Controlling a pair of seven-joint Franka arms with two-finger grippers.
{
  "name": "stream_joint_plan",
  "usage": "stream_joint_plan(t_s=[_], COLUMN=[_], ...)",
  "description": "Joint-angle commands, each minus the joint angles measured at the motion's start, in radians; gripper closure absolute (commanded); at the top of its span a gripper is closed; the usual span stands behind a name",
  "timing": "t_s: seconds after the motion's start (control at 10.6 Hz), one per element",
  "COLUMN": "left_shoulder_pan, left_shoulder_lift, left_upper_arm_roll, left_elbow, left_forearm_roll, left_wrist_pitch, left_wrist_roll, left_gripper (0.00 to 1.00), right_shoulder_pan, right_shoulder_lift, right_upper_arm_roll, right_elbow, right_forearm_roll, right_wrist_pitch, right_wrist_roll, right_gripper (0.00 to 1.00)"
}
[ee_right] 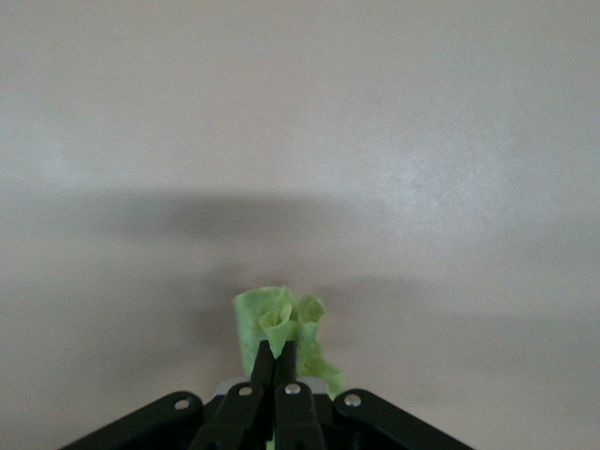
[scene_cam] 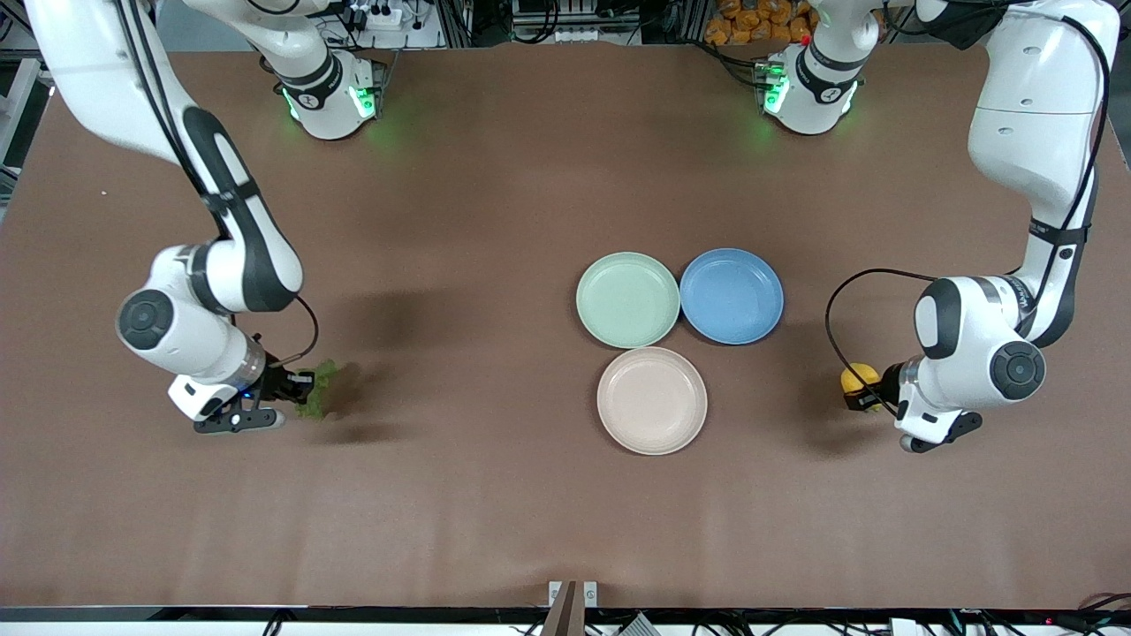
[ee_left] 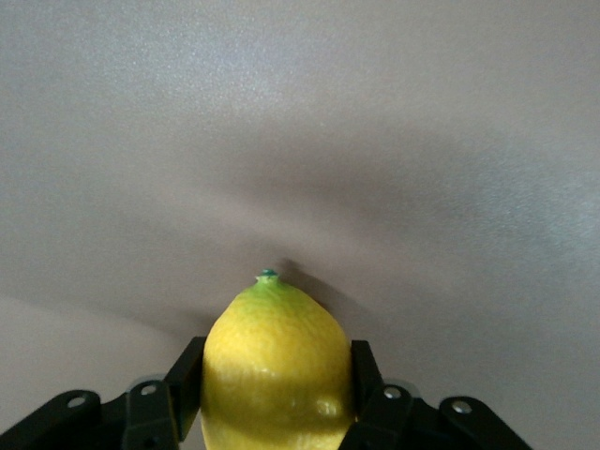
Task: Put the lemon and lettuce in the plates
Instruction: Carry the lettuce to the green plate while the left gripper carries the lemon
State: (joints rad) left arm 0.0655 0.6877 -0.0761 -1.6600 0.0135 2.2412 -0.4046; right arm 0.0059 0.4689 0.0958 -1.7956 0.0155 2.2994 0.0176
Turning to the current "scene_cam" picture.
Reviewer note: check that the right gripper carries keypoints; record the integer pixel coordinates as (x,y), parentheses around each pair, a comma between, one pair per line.
(278,382)

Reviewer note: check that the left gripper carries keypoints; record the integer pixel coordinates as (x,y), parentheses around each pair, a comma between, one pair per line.
(886,382)

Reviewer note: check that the yellow lemon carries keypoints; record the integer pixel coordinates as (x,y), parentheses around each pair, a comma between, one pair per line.
(859,377)

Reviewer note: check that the green lettuce leaf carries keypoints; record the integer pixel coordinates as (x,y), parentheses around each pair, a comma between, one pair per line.
(325,380)

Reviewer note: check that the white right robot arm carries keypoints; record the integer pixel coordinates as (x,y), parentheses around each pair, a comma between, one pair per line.
(88,79)

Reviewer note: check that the blue plate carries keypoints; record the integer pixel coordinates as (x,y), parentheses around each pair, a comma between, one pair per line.
(732,296)

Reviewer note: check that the beige plate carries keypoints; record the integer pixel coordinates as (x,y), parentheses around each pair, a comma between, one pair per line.
(652,400)

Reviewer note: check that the light green plate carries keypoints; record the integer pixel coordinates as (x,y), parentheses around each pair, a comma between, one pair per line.
(627,300)

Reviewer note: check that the grey adapter box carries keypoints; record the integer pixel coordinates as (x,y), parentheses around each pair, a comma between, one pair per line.
(638,625)

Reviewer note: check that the white power strip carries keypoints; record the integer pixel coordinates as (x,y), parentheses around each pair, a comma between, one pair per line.
(380,16)

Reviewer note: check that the bag of orange items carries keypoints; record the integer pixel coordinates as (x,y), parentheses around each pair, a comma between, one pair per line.
(751,22)

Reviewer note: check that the background equipment box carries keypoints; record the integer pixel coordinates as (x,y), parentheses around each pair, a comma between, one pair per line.
(565,18)

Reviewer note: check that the white metal bracket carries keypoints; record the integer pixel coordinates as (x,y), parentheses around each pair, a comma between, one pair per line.
(590,594)

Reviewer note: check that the brown camera post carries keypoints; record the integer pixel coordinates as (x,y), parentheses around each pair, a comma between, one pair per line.
(565,614)

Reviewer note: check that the aluminium frame profile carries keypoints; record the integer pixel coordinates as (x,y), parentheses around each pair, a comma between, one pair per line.
(16,97)

